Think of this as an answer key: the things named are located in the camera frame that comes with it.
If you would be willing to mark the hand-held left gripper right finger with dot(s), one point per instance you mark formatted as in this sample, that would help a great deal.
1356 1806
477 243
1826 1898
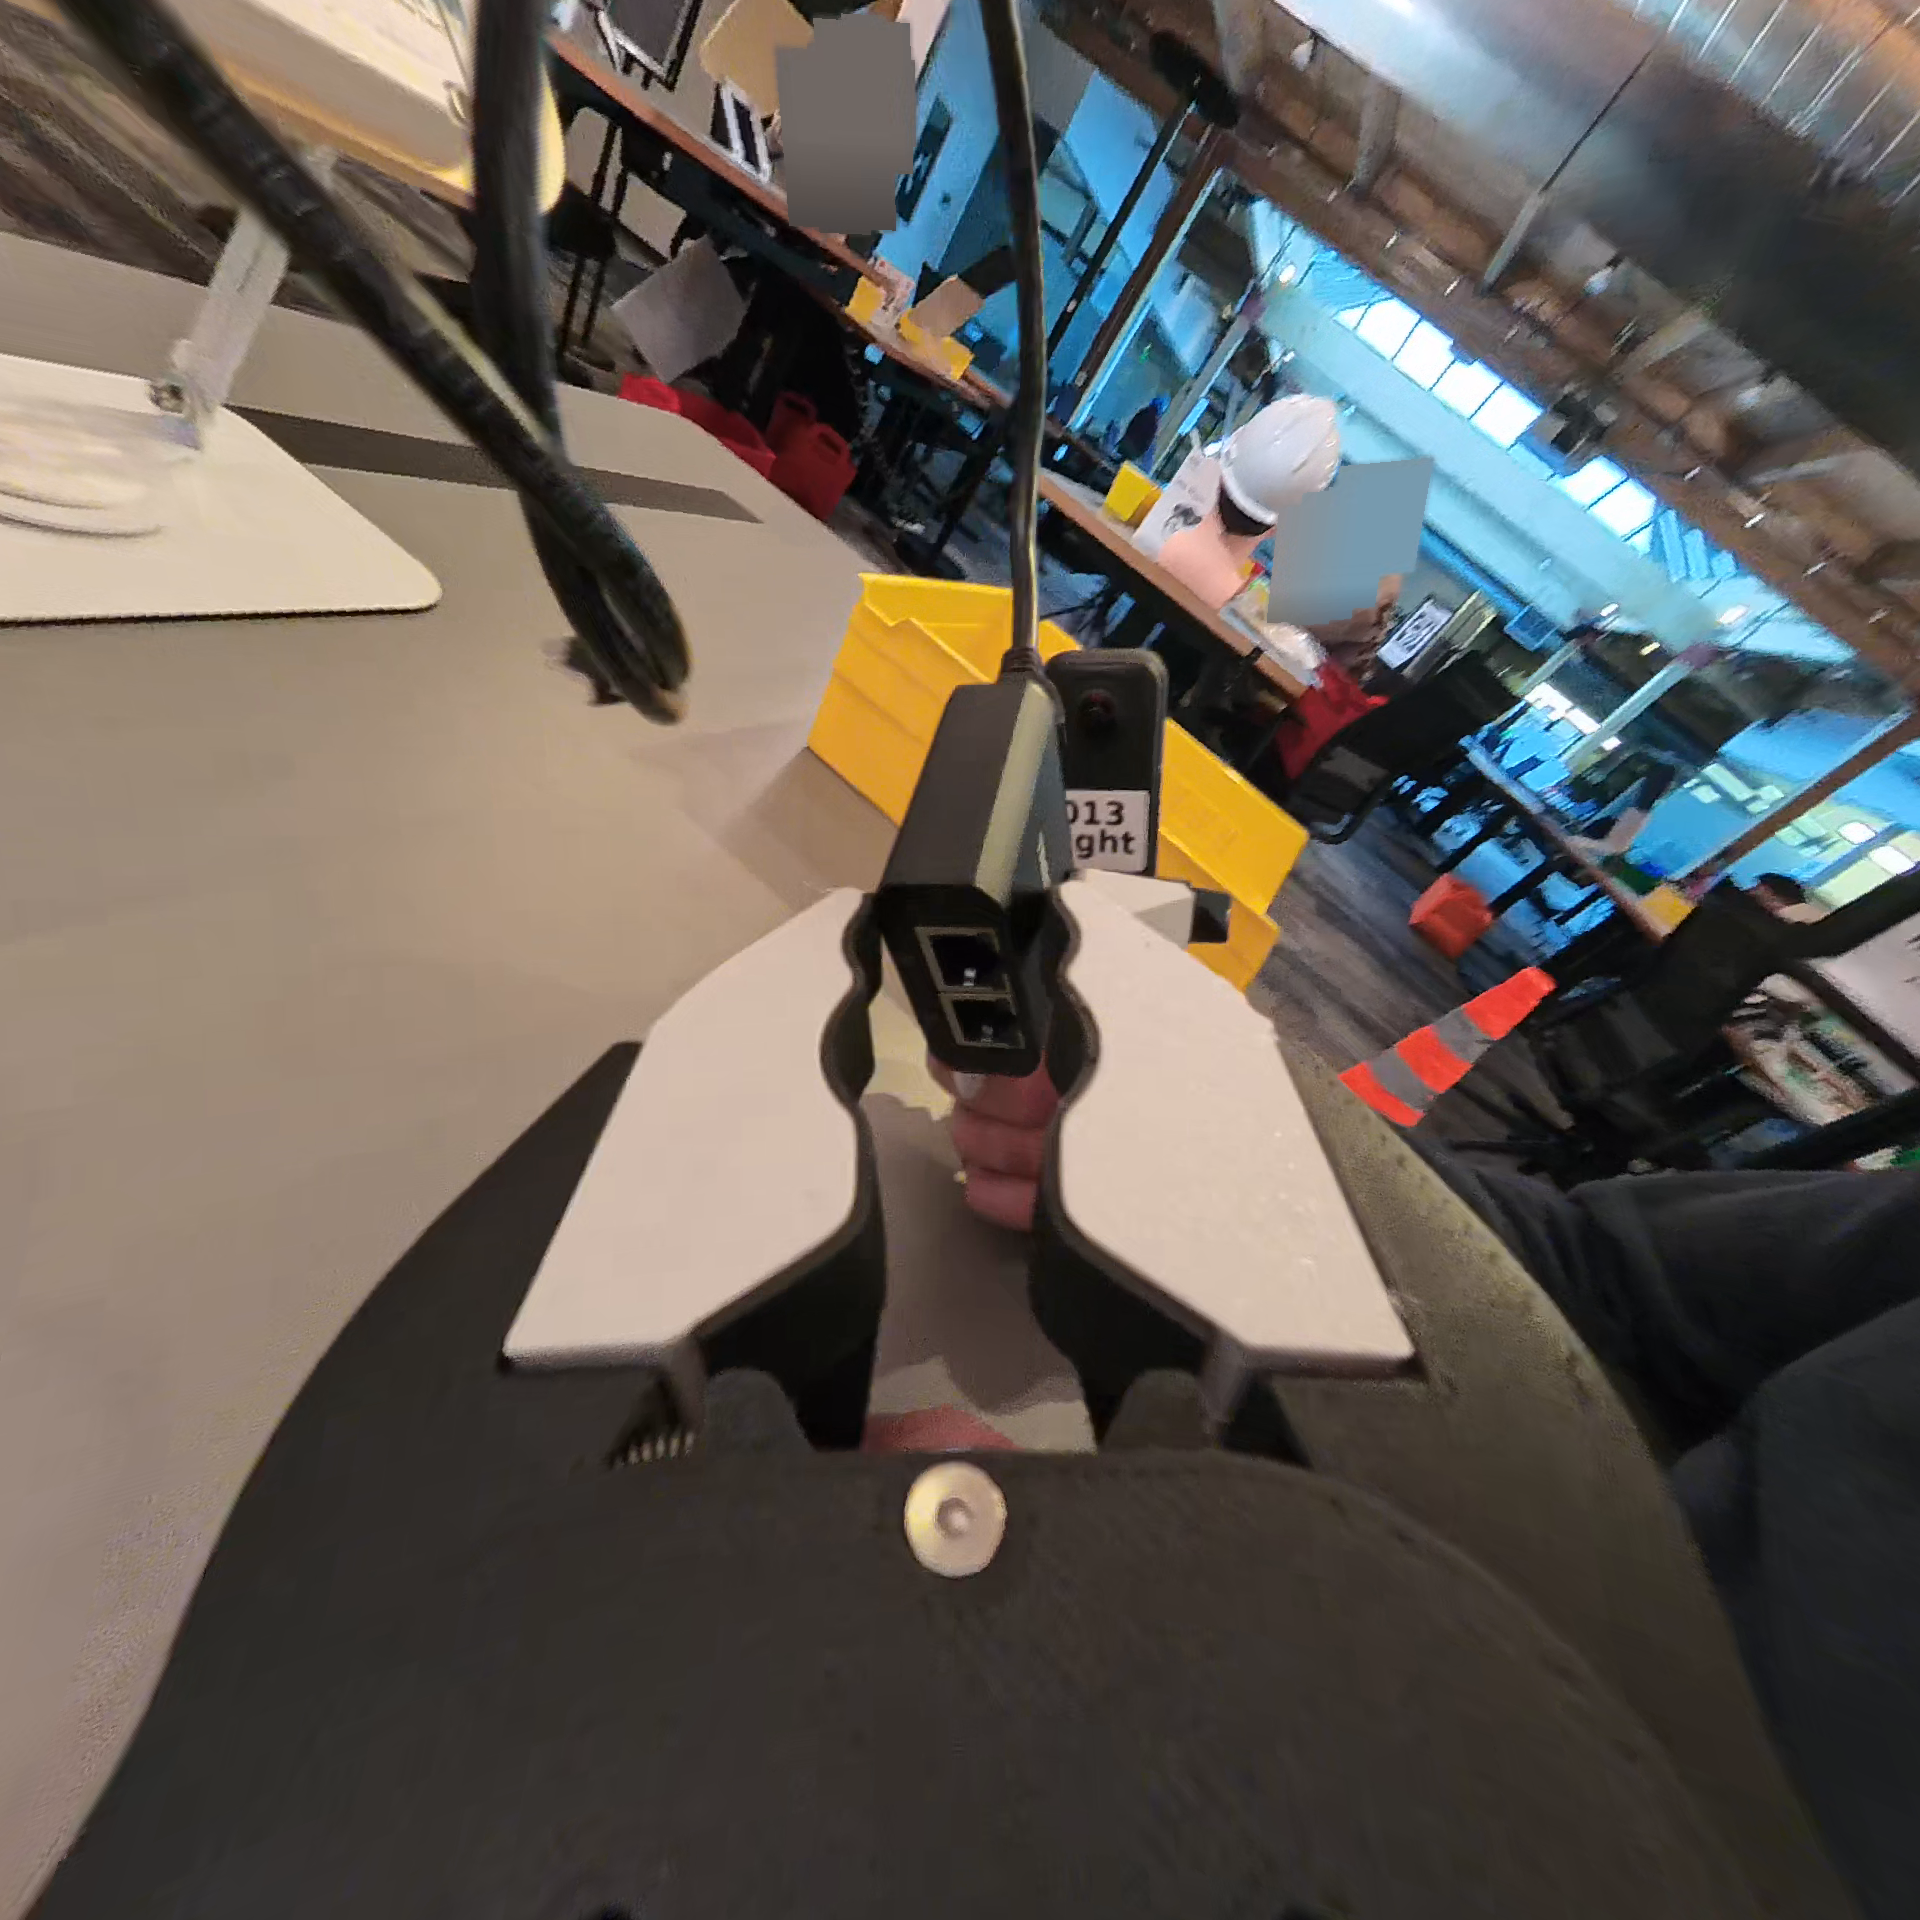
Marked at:
1215 1214

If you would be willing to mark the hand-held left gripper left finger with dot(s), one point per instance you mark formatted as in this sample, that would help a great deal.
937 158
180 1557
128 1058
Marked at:
721 1200

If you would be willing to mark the black pigtail ethernet adapter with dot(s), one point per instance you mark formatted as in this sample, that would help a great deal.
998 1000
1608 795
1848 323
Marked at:
974 795

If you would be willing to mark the yellow plastic bin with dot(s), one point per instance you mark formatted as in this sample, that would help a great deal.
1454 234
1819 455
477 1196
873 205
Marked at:
887 707

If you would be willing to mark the person's right hand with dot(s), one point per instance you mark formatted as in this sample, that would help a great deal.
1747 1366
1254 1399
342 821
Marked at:
1004 1153

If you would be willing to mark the pink mannequin head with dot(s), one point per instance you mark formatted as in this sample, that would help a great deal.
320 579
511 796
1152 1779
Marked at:
1211 557

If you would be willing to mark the wooden office desk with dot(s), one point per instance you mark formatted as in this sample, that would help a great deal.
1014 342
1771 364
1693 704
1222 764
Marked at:
1096 522

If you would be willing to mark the red cloth on chair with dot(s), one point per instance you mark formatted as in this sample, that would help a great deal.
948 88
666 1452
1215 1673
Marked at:
1327 718

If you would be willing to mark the white product box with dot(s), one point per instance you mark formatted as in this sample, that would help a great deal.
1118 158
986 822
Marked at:
1176 504

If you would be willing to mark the orange traffic cone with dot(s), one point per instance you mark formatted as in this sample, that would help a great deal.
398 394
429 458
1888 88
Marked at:
1440 1048

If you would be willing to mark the black office chair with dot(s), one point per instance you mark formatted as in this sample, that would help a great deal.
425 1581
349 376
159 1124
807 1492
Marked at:
1424 734

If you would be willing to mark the white hard hat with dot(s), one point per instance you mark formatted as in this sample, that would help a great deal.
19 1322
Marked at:
1286 450

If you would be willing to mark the orange floor bin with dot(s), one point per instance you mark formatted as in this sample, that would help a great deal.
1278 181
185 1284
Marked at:
1452 915

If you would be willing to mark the white paper sheet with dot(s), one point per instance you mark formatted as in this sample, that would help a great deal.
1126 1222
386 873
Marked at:
684 309

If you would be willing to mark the instruction board on white stand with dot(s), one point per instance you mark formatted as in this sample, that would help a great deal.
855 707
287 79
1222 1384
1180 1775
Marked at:
227 522

